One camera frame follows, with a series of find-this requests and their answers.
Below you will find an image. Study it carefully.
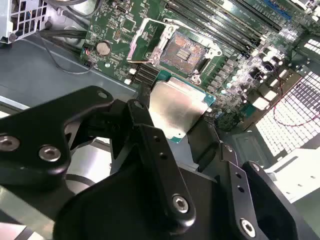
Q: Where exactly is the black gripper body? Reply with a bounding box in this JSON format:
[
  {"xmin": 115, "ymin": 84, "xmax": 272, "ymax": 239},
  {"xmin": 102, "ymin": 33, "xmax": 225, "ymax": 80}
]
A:
[{"xmin": 52, "ymin": 159, "xmax": 236, "ymax": 240}]

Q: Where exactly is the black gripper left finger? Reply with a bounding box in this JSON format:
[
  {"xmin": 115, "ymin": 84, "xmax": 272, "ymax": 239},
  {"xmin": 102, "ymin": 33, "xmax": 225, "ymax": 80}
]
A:
[{"xmin": 0, "ymin": 84, "xmax": 198, "ymax": 228}]

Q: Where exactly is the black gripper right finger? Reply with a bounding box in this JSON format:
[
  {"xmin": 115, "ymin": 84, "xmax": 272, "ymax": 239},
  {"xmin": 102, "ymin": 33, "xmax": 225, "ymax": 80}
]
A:
[{"xmin": 187, "ymin": 119, "xmax": 301, "ymax": 240}]

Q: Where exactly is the silver CPU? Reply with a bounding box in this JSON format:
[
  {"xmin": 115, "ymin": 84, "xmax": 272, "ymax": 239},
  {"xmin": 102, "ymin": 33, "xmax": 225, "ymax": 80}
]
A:
[{"xmin": 147, "ymin": 75, "xmax": 218, "ymax": 145}]

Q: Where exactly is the metal socket cover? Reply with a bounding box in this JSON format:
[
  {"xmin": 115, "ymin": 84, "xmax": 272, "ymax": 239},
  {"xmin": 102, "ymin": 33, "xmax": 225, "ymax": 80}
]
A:
[{"xmin": 126, "ymin": 17, "xmax": 181, "ymax": 65}]

